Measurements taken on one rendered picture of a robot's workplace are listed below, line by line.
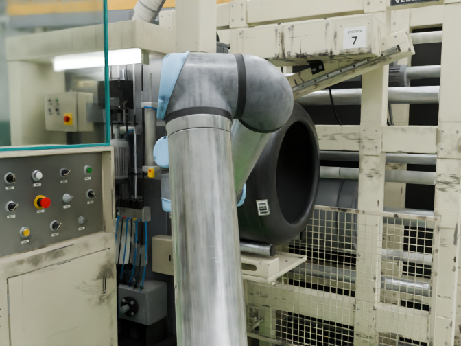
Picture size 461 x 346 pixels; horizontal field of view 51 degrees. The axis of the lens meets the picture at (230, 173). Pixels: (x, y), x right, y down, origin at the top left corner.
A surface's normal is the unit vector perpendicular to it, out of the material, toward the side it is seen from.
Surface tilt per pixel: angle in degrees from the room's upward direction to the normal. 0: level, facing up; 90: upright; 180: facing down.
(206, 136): 71
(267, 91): 101
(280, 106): 115
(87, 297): 90
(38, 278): 90
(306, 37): 90
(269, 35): 90
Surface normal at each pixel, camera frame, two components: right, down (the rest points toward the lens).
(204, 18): 0.85, 0.06
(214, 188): 0.40, -0.23
